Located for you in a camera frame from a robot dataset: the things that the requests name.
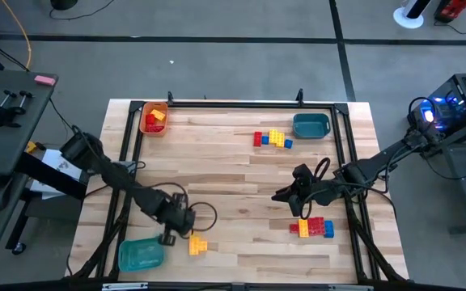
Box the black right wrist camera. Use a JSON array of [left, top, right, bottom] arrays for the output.
[[292, 162, 314, 183]]

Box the black aluminium table frame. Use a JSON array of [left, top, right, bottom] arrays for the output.
[[69, 89, 410, 284]]

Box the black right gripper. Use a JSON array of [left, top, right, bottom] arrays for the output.
[[270, 176, 346, 218]]

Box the red device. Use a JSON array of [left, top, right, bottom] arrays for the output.
[[434, 0, 466, 24]]

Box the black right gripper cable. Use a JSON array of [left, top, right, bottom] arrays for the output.
[[300, 156, 332, 220]]

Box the yellow cable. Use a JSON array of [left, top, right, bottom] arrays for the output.
[[1, 0, 32, 72]]

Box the white round fan base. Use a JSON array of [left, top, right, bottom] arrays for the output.
[[392, 0, 432, 30]]

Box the large red building block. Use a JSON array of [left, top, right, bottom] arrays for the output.
[[307, 217, 326, 237]]

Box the dark teal plastic bin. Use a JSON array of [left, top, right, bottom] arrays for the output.
[[292, 112, 332, 140]]

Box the white paper sheet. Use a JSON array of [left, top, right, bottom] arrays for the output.
[[28, 148, 84, 201]]

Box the black floor cable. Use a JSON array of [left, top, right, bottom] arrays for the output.
[[49, 0, 117, 21]]

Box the orange plastic bin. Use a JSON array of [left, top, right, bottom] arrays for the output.
[[139, 101, 170, 137]]

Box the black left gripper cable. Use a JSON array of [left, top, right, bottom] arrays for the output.
[[147, 181, 218, 234]]

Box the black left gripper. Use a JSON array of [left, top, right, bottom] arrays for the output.
[[155, 192, 197, 247]]

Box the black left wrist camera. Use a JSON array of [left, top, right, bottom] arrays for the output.
[[171, 192, 189, 208]]

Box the pink eraser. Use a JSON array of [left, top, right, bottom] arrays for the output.
[[34, 74, 57, 86]]

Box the black desk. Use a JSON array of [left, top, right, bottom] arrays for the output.
[[0, 69, 59, 276]]

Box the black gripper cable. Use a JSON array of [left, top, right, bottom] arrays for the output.
[[147, 181, 218, 234], [300, 156, 332, 220]]

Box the black round base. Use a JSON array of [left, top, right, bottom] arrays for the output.
[[49, 0, 78, 11]]

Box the black metal stand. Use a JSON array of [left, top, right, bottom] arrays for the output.
[[417, 115, 466, 235]]

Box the light teal plastic bin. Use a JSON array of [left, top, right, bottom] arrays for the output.
[[118, 236, 165, 272]]

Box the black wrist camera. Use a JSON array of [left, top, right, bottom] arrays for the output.
[[171, 192, 189, 208], [292, 162, 314, 183]]

